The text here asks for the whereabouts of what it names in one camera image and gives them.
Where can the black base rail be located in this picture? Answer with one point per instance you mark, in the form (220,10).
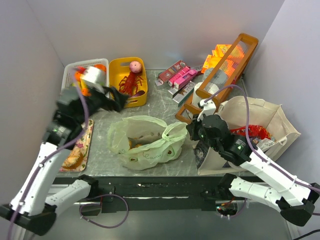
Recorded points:
(154,193)

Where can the pink toy onion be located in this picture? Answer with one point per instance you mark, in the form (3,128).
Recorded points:
(135,67)

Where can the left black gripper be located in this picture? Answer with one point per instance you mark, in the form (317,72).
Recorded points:
(104,99)

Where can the dark red box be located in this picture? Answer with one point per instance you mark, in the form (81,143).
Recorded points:
(169,73)

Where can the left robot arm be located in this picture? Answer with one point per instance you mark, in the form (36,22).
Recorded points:
(32,208)

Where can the yellow plastic bin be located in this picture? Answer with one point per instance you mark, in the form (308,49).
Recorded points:
(121,65)

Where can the floral bread tray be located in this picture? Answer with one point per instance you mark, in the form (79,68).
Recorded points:
(77,159)

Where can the pink box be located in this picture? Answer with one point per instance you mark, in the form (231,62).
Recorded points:
(178,82)

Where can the toy orange fruit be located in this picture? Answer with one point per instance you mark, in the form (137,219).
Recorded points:
(85,92)

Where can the large red snack bag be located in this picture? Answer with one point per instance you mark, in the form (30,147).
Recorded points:
(254,131)

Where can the beige canvas tote bag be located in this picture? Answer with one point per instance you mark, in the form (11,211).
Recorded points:
(269,129)

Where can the light green plastic bag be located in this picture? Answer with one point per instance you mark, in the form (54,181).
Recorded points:
(168,148)

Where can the orange toy pumpkin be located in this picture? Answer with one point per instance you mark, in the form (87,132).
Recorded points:
(101,67)

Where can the wooden snack tray box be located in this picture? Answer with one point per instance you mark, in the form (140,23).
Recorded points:
(204,89)

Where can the white plastic fruit basket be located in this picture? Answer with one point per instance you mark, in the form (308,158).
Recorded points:
(73,72)

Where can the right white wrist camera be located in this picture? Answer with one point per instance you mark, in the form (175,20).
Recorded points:
(208,107)

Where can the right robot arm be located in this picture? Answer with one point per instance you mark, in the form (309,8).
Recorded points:
(283,192)

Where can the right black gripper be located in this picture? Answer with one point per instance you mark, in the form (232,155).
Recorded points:
(193,130)

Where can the white black box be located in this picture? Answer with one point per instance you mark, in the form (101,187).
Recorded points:
(180,96)

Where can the orange cracker boxes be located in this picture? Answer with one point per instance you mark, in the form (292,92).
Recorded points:
(228,66)

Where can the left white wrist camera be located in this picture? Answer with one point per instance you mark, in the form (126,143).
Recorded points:
(94,78)

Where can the grey toy fish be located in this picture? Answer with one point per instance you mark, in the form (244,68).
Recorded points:
(144,140)

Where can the red toy lobster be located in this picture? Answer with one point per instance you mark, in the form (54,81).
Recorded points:
(131,84)

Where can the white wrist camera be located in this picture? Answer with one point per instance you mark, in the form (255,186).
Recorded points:
(208,107)
(94,78)

